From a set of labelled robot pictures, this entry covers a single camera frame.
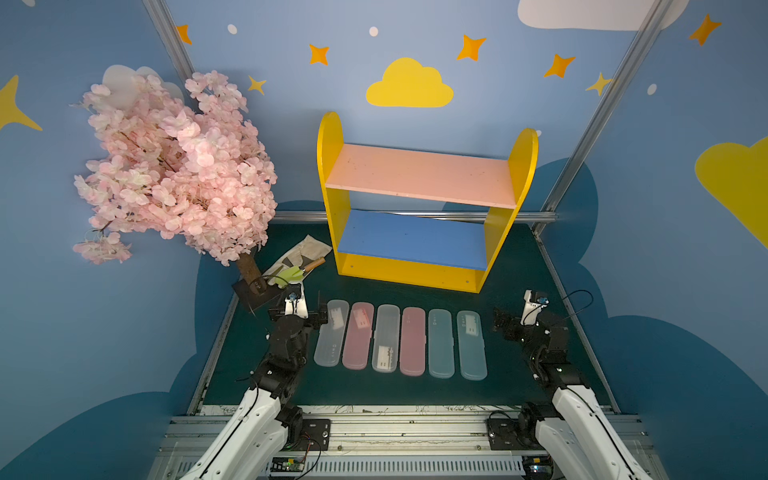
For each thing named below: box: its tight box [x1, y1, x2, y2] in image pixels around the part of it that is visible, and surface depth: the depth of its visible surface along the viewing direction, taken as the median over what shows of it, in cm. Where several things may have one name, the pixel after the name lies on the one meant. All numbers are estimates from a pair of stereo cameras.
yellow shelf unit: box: [317, 112, 539, 293], surface depth 96 cm
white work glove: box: [262, 234, 333, 288], surface depth 113 cm
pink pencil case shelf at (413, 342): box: [400, 307, 427, 377], surface depth 92 cm
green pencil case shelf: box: [428, 309, 455, 379], surface depth 92 cm
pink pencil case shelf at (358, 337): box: [342, 302, 375, 370], surface depth 93 cm
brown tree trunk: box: [236, 246, 267, 295], surface depth 95 cm
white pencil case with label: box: [372, 304, 401, 373], surface depth 92 cm
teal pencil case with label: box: [456, 310, 488, 381], surface depth 92 cm
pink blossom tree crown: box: [72, 70, 277, 265], surface depth 59 cm
